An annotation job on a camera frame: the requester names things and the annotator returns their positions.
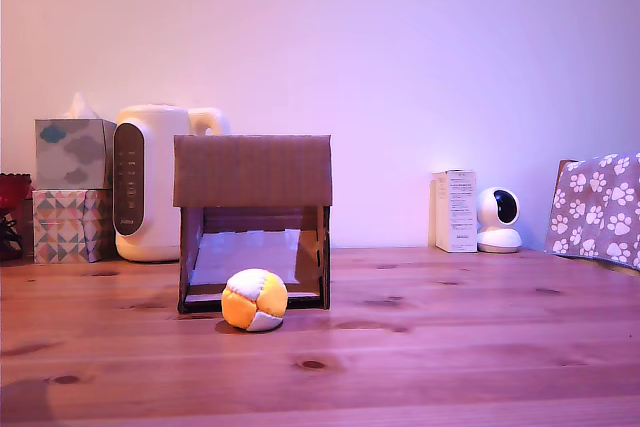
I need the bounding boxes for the triangle pattern tissue box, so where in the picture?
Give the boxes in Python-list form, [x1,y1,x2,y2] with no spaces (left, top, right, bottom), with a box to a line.
[31,188,117,265]

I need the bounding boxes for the small white round camera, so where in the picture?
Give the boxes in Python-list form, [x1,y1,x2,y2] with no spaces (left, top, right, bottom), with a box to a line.
[475,187,523,254]

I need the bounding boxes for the white printed carton box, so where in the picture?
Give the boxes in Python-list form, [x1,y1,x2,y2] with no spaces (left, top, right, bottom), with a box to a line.
[431,169,479,254]

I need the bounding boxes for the paw print blanket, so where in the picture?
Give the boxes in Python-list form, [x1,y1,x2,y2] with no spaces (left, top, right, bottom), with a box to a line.
[543,152,640,272]

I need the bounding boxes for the orange and white footbag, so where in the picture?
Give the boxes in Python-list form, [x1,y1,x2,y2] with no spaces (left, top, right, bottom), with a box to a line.
[221,268,289,333]

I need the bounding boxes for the cardboard dice tower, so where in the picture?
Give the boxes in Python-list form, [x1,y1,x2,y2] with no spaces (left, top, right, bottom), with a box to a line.
[172,134,333,315]

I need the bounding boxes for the white electric kettle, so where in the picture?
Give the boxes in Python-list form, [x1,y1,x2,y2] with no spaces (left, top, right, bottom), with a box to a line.
[112,104,233,264]

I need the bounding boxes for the red glass candle holder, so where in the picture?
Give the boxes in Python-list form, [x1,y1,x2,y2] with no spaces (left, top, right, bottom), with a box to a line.
[0,172,33,261]

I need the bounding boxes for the cloud print tissue box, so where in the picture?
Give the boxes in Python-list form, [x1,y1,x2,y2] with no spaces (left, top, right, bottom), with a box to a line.
[34,92,118,192]

